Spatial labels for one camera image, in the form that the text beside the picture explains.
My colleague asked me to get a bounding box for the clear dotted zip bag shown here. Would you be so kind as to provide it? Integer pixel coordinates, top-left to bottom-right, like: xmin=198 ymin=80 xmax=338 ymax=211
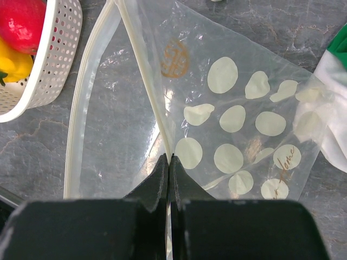
xmin=62 ymin=0 xmax=334 ymax=260

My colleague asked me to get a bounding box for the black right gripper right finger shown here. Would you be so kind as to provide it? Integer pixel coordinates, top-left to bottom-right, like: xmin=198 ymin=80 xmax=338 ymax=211
xmin=169 ymin=155 xmax=215 ymax=259

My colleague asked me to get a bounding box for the yellow bell pepper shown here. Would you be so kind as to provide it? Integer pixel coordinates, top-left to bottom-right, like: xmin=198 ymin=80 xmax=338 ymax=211
xmin=0 ymin=38 xmax=34 ymax=86

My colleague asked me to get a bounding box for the green shirt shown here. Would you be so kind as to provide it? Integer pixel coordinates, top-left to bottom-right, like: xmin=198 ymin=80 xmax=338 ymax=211
xmin=327 ymin=24 xmax=347 ymax=68

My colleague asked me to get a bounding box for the red apple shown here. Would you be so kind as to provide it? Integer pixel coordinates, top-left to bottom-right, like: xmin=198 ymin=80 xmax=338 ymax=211
xmin=1 ymin=0 xmax=47 ymax=55

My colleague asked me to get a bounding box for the white perforated plastic basket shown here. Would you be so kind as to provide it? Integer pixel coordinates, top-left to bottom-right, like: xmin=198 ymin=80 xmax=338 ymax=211
xmin=1 ymin=0 xmax=82 ymax=122

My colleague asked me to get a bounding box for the white garment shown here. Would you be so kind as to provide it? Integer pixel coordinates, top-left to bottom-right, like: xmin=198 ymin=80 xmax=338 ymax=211
xmin=293 ymin=50 xmax=346 ymax=172

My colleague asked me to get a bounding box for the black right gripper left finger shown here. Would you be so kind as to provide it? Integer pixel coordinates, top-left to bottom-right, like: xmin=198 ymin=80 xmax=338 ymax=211
xmin=125 ymin=154 xmax=169 ymax=259

